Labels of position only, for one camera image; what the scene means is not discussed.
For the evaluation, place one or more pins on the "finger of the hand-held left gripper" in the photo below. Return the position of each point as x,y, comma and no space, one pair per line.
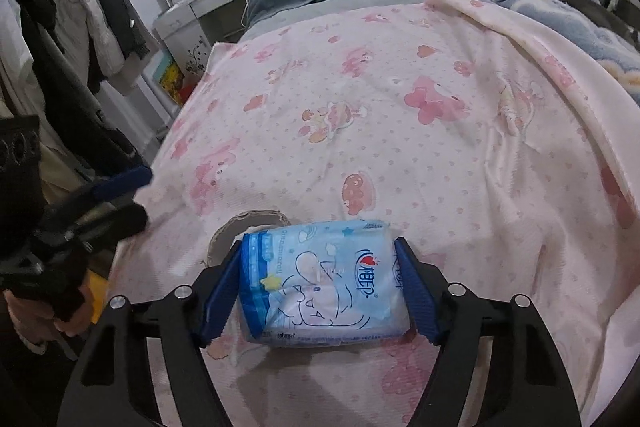
110,222
125,181

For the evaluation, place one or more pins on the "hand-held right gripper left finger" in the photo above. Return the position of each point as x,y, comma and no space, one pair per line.
220,302

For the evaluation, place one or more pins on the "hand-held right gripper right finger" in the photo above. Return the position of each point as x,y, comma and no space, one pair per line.
417,297

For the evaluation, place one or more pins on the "blue tissue pack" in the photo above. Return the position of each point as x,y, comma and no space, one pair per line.
320,282

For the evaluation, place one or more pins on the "person's left hand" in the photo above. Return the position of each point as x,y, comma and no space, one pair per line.
30,322

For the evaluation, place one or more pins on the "brown paper cup centre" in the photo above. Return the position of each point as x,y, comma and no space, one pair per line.
225,237

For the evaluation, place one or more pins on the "cream hanging garment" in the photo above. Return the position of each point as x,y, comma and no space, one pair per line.
20,97

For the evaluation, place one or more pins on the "yellow container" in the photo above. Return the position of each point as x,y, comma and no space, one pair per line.
97,297

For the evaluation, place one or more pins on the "long black hanging garment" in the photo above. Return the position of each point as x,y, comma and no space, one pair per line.
75,107

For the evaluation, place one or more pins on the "colourful picture box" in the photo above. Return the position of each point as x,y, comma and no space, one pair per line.
167,79

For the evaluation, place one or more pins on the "red container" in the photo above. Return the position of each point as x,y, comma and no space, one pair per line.
190,89

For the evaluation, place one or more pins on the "pink printed blanket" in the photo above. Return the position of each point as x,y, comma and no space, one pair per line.
400,132

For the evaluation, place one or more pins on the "white hanging coat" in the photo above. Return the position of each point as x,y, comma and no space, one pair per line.
80,12

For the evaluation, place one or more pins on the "white dressing table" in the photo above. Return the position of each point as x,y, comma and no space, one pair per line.
195,17

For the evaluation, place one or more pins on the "dark grey cat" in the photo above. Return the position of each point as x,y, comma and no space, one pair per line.
595,12

